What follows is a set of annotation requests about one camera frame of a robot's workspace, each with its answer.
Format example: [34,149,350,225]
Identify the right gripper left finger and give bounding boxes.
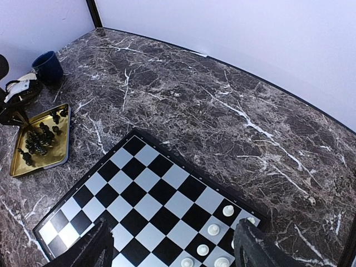
[48,219,114,267]

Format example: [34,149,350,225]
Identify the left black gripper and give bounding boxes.
[1,91,29,125]

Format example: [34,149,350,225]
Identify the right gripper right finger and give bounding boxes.
[233,219,303,267]

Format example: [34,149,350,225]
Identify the gold square tray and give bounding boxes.
[9,103,72,177]

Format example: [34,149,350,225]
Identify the black silver chess board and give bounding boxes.
[33,130,269,266]

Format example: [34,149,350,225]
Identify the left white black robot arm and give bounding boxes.
[1,55,29,127]

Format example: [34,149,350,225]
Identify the pile of black chess pieces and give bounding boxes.
[17,107,69,167]

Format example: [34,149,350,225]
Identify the white chess pieces row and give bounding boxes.
[169,200,261,266]

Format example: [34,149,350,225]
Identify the dark blue mug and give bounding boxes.
[31,51,63,85]

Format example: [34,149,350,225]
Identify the left black frame post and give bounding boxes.
[86,0,103,28]

